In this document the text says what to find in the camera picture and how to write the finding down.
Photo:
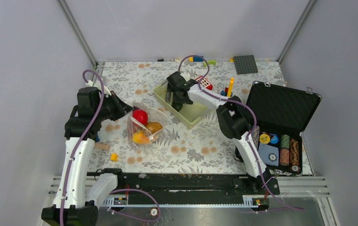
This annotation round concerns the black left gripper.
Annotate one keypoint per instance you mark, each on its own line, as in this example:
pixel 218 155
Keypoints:
pixel 122 107

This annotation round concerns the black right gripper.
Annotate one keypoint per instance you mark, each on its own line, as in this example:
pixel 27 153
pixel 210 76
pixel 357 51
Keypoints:
pixel 169 90

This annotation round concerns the brown kiwi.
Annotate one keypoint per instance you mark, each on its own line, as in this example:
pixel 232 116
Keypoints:
pixel 153 127

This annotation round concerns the red apple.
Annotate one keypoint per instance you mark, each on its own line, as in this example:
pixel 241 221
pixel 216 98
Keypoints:
pixel 141 116

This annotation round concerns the clear dotted zip top bag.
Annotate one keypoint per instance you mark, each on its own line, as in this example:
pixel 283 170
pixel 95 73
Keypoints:
pixel 153 115

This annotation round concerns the orange mango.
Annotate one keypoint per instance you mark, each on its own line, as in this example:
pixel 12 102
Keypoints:
pixel 141 137

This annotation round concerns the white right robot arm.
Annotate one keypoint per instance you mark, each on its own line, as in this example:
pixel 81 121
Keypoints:
pixel 231 114

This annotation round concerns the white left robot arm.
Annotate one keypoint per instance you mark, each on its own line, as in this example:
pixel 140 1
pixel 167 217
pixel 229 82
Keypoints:
pixel 72 206

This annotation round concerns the dark green avocado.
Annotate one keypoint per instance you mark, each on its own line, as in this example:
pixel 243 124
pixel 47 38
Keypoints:
pixel 177 106

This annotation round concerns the red white grid toy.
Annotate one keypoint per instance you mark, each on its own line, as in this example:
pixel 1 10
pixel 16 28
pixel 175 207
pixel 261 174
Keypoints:
pixel 204 83

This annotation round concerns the pale green perforated basket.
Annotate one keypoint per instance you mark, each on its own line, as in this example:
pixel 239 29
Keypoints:
pixel 189 115

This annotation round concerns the blue yellow brick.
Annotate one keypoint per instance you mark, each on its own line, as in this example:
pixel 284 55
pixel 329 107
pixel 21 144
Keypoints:
pixel 195 59

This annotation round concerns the tan cylinder block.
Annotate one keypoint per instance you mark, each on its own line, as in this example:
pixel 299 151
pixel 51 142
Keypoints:
pixel 102 146

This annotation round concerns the green arch block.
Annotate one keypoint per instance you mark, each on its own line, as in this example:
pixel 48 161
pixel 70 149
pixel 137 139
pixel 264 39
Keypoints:
pixel 209 62

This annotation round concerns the yellow blue block toy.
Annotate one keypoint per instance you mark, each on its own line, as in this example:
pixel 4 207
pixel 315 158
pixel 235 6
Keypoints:
pixel 228 90

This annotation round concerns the small yellow block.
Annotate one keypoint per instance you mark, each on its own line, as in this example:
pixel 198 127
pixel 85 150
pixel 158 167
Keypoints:
pixel 114 157

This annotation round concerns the grey building baseplate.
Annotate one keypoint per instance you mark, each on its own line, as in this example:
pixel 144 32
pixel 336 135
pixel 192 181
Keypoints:
pixel 245 64

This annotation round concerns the black foam-lined case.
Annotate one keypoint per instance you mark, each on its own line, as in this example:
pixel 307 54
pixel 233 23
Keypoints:
pixel 282 108

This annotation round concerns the poker chips row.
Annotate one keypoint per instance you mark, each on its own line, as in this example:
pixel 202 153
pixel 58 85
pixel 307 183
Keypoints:
pixel 279 149

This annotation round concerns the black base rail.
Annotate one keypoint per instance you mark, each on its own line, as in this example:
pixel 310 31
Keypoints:
pixel 190 189

